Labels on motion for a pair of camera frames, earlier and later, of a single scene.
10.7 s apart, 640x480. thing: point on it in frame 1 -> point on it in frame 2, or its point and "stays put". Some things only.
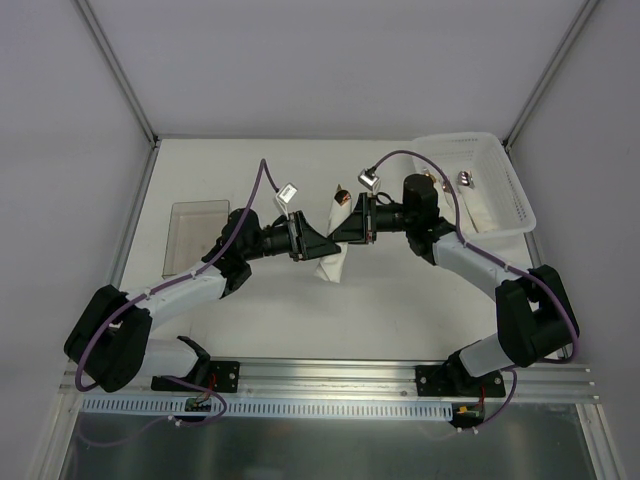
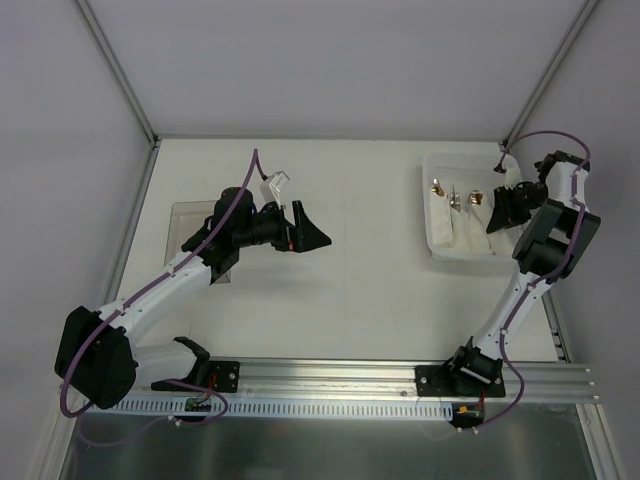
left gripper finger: (313, 250) -> (312, 238)
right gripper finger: (354, 227) -> (500, 216)
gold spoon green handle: (342, 197) -> (475, 197)
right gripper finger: (350, 235) -> (517, 214)
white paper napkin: (331, 268) -> (499, 241)
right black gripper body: (365, 217) -> (514, 201)
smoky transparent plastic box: (194, 227) stays put
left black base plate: (223, 377) stays put
